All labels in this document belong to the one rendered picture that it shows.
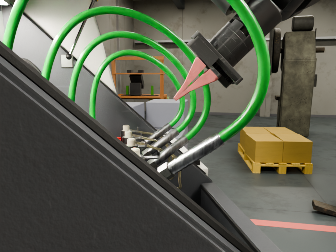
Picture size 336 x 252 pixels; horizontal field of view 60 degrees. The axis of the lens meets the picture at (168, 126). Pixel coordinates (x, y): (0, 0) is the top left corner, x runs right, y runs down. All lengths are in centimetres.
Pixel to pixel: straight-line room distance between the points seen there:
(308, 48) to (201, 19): 423
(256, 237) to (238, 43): 38
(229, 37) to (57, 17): 51
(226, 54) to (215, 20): 935
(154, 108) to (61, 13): 178
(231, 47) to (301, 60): 602
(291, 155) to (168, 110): 213
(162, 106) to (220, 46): 207
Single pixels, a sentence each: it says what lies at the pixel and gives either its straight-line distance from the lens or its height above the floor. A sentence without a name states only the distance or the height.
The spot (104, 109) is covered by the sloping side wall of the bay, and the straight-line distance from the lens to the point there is 79.
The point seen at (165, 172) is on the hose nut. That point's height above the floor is 114.
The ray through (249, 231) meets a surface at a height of 95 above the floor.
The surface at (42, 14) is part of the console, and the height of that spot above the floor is 142.
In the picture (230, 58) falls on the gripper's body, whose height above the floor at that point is 129.
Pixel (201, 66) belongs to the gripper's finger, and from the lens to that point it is 45.
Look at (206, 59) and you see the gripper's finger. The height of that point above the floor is 129.
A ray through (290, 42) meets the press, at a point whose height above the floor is 194.
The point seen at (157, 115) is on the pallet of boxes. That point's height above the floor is 92.
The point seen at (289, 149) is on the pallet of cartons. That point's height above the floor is 33.
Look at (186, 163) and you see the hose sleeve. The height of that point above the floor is 115.
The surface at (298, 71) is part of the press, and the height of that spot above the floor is 135.
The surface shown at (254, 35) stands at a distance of 36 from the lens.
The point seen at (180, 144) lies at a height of 113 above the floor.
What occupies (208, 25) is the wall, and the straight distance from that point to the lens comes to 980.
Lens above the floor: 126
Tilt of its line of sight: 10 degrees down
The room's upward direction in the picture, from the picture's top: straight up
